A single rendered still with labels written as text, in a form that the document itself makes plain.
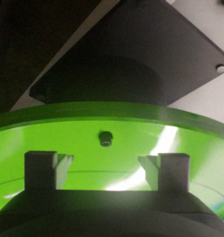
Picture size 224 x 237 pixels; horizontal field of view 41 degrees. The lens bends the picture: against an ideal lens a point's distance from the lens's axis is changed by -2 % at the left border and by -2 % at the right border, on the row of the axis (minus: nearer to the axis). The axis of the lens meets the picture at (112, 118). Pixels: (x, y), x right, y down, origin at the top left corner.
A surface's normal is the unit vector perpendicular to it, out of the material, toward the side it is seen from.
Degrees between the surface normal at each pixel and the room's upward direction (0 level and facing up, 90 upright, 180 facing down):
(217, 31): 0
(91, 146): 24
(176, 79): 0
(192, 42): 0
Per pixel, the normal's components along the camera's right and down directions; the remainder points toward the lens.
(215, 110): 0.00, 0.83
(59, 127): -0.06, 0.53
